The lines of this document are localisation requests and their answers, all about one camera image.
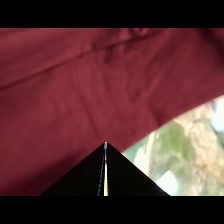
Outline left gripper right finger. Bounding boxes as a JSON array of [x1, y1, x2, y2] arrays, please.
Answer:
[[105, 141, 170, 197]]

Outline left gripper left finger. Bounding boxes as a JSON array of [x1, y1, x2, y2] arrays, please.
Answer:
[[40, 141, 107, 197]]

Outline dark red shirt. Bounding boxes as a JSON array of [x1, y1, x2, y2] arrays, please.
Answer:
[[0, 27, 224, 197]]

